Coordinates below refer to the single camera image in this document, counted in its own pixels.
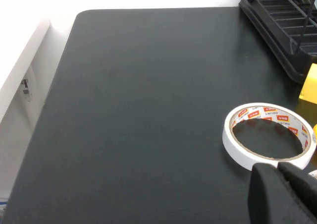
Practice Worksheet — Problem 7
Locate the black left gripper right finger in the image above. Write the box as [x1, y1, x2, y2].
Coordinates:
[277, 161, 317, 224]

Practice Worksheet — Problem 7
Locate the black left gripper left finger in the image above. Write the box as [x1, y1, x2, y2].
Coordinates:
[248, 162, 311, 224]

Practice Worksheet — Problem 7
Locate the yellow foam cube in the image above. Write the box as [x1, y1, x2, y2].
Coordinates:
[298, 62, 317, 103]

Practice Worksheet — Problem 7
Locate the black wire dish rack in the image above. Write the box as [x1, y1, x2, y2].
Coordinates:
[238, 0, 317, 84]

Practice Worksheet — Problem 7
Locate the small metal wall fixture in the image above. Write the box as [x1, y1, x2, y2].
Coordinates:
[20, 78, 33, 103]

